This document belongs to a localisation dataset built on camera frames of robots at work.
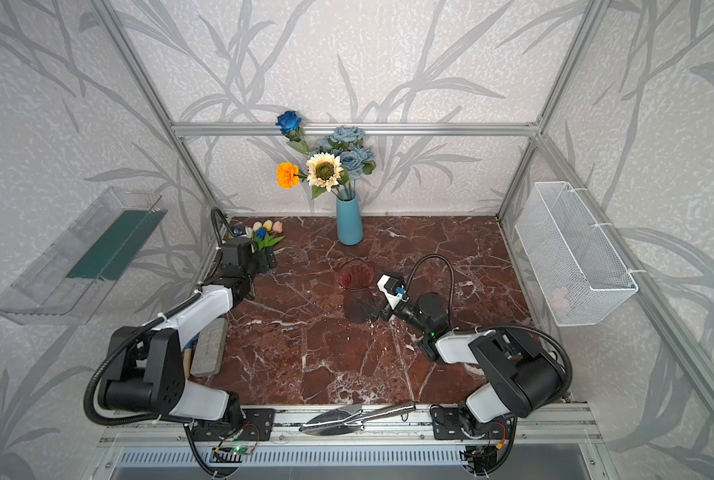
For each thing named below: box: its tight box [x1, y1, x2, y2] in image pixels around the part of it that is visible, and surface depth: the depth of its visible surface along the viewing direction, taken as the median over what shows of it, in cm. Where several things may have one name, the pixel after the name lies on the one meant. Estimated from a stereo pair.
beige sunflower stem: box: [299, 152, 349, 200], surface depth 77 cm
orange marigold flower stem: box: [276, 161, 307, 189], surface depth 84 cm
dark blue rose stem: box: [275, 110, 312, 156], surface depth 91 cm
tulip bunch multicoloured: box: [245, 219, 286, 251], surface depth 117 cm
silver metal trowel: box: [299, 402, 417, 436], surface depth 76 cm
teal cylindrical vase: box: [336, 194, 364, 246], surface depth 107 cm
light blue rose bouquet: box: [315, 126, 376, 199], surface depth 91 cm
